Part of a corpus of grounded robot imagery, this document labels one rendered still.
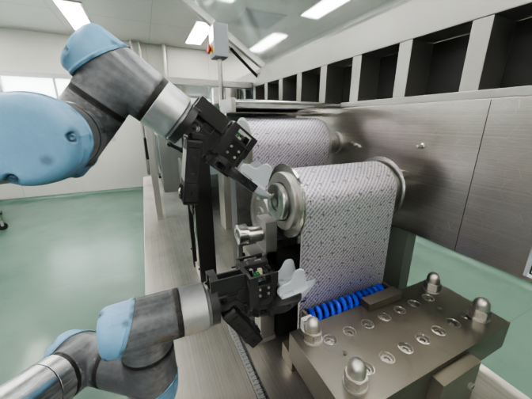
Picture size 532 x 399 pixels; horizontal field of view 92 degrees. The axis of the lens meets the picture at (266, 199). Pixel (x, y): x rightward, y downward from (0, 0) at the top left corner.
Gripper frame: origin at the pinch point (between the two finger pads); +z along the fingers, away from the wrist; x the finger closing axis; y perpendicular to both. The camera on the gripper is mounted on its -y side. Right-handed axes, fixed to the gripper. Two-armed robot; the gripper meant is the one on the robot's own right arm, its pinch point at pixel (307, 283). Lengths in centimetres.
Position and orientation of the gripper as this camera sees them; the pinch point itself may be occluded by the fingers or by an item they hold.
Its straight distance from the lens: 54.6
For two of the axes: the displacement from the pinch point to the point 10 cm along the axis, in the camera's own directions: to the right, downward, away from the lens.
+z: 9.1, -1.2, 4.0
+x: -4.2, -2.7, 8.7
